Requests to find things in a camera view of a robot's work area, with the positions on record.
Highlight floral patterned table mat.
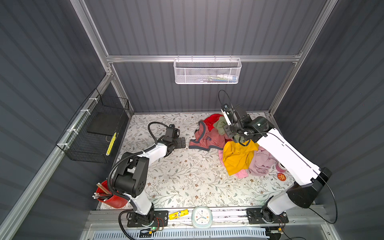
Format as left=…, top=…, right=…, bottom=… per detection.
left=121, top=113, right=294, bottom=209

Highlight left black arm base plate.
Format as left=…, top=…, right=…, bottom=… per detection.
left=127, top=210, right=169, bottom=228

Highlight red pencil cup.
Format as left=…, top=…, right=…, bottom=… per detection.
left=93, top=180, right=128, bottom=209

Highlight black wire side basket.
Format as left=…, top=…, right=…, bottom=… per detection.
left=57, top=91, right=130, bottom=164

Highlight olive green shirt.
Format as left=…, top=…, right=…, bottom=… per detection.
left=214, top=116, right=247, bottom=144

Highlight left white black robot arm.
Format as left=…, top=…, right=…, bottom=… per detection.
left=107, top=122, right=186, bottom=217

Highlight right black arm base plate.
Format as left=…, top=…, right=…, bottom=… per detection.
left=246, top=208, right=289, bottom=225

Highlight mauve cloth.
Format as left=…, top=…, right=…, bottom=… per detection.
left=249, top=146, right=277, bottom=177

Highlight white wire wall basket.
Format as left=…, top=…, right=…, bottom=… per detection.
left=173, top=58, right=242, bottom=85

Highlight yellow shirt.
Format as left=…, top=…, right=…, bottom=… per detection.
left=223, top=140, right=260, bottom=176

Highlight dusty pink grey-trimmed shirt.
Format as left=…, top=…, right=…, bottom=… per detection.
left=189, top=121, right=232, bottom=151

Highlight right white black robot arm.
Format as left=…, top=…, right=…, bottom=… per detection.
left=221, top=104, right=332, bottom=223

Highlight black pad in basket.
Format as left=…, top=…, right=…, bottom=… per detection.
left=87, top=113, right=121, bottom=137

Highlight yellow strip in basket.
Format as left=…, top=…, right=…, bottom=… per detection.
left=106, top=132, right=118, bottom=156

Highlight yellow glue tube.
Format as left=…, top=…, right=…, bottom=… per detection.
left=169, top=209, right=189, bottom=220

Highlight red cloth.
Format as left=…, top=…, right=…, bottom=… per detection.
left=203, top=114, right=223, bottom=131

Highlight mint green alarm clock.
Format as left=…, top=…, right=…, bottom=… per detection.
left=192, top=207, right=213, bottom=229

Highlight light pink cloth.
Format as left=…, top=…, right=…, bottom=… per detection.
left=218, top=150, right=249, bottom=179

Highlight items in white basket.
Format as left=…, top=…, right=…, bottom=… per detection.
left=199, top=74, right=238, bottom=84

